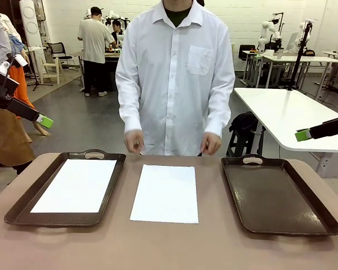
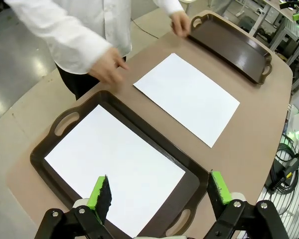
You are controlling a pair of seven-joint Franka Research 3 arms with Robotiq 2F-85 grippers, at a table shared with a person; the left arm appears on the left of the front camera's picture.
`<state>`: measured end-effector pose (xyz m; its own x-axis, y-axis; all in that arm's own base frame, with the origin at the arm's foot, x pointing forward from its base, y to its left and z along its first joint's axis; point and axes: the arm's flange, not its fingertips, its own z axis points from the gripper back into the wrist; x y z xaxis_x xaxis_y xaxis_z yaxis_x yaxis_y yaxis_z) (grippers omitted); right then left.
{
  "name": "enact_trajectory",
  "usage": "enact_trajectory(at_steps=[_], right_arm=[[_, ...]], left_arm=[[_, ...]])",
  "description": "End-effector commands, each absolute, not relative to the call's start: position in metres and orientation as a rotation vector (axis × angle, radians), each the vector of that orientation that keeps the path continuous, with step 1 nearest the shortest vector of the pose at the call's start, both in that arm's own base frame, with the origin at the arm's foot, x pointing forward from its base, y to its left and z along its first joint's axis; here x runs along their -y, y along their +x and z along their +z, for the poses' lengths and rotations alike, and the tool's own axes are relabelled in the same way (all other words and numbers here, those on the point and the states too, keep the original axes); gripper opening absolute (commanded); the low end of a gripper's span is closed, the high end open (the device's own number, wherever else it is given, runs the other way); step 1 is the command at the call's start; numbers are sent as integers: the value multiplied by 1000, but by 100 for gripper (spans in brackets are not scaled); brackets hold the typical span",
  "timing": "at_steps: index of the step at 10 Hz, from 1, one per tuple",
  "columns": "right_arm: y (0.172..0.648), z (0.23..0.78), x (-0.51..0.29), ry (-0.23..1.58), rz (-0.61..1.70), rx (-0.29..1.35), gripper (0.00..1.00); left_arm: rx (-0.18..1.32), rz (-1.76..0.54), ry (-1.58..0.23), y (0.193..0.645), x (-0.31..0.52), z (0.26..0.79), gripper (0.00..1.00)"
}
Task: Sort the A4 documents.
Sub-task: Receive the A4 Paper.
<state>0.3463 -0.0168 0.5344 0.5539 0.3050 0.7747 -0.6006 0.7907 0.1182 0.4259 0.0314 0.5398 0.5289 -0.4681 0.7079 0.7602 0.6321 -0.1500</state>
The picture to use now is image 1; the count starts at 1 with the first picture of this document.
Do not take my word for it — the white standing air conditioner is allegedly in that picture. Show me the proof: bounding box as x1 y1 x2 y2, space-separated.
19 0 49 48

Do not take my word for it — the seated person in dark top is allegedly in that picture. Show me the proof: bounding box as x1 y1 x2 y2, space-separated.
111 19 125 47

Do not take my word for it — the person's right forearm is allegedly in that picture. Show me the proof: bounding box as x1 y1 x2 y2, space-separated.
117 84 144 136

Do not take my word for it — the white background humanoid robot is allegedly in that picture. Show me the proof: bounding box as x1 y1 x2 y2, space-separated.
103 10 130 29

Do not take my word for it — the person in white shirt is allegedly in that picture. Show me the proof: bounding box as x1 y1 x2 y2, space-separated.
115 0 236 157

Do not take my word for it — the person's right hand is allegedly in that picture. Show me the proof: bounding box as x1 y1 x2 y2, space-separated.
123 129 146 155

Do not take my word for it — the black overhead camera rig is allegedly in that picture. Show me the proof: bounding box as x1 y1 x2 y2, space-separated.
271 11 285 25

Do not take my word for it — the black background chair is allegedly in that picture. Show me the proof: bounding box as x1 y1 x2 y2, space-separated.
238 44 256 61

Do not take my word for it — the long white background table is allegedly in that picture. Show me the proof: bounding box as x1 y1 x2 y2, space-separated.
261 55 338 88

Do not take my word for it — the black mesh office chair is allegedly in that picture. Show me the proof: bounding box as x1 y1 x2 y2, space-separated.
46 42 74 70

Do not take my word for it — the man in grey t-shirt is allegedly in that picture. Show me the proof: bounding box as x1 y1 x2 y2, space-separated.
77 7 116 97

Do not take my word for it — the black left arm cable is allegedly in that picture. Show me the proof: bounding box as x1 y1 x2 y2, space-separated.
0 60 12 110

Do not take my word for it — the black step stool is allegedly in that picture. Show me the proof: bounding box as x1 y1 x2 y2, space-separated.
227 130 265 158

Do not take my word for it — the white A4 paper sheet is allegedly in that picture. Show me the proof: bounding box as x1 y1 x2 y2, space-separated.
30 159 118 214
129 164 199 224

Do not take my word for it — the white wooden chair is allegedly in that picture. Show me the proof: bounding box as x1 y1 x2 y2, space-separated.
41 56 61 86

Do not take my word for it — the short black tripod stand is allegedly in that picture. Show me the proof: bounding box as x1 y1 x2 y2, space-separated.
24 42 54 92

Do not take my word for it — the white computer monitor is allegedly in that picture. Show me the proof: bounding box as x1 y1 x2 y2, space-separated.
286 31 299 53

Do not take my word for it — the brown plastic serving tray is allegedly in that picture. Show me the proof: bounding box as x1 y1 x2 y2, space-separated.
221 154 338 236
4 148 127 228

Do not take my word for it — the white desk with black frame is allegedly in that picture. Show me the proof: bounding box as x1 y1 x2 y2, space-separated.
315 50 338 93

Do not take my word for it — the mannequin with orange shorts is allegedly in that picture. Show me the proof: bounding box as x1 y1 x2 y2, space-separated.
1 12 50 144

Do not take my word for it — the black backpack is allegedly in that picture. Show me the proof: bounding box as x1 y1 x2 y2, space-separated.
229 111 267 136

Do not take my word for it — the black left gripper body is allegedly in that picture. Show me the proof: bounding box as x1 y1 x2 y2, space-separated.
0 71 20 110

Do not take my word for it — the background work desk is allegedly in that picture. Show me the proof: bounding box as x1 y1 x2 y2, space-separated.
73 47 122 91

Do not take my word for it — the tall black tripod pole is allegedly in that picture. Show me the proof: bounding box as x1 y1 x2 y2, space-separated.
287 21 313 91

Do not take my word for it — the person's left hand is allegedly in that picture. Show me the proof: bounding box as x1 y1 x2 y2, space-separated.
199 132 223 155

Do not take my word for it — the white rounded side table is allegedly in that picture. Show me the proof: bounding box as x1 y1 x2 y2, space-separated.
233 87 338 178

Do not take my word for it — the small white background desk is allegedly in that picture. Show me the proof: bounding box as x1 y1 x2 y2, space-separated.
241 49 264 87

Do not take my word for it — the person's left forearm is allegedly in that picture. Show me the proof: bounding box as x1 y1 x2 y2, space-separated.
204 84 235 138

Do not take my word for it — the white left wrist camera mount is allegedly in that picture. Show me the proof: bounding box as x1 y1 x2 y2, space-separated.
0 49 29 78

